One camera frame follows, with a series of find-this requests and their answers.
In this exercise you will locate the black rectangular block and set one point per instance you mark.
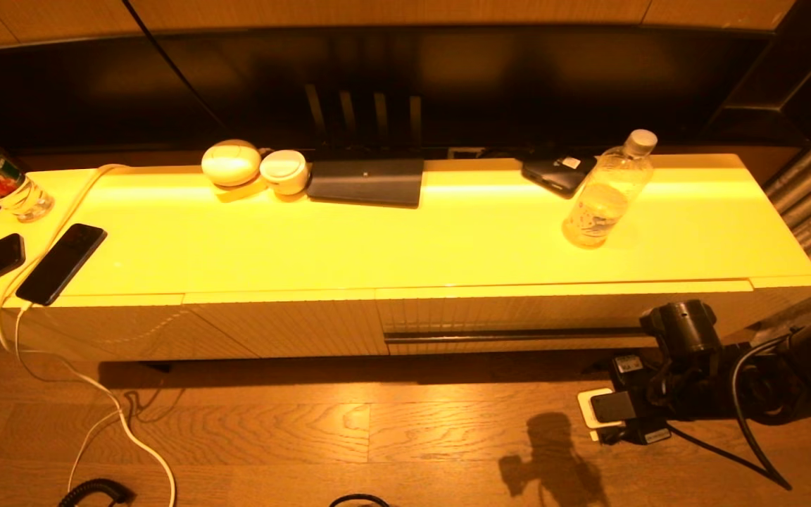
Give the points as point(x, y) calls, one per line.
point(158, 366)

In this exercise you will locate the long white cabinet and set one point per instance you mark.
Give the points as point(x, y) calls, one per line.
point(377, 239)

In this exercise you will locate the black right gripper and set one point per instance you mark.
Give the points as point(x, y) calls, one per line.
point(652, 408)

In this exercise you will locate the dark wooden shelf unit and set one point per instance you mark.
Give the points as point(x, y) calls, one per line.
point(800, 63)

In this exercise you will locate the clear bottle with white cap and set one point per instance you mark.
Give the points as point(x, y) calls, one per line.
point(606, 197)

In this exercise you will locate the dark grey flat box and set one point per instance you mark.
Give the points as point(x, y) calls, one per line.
point(367, 182)

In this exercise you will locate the white round lidded cup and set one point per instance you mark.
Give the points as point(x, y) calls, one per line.
point(284, 171)

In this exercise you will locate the white egg-shaped case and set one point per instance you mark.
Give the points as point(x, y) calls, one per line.
point(231, 163)

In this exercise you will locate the black device with white label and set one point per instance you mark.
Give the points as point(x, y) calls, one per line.
point(557, 176)

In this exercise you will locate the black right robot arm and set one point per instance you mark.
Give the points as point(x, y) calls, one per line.
point(687, 327)

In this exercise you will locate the black television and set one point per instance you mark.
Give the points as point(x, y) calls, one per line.
point(377, 77)

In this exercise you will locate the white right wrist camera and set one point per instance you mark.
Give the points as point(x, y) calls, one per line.
point(606, 406)

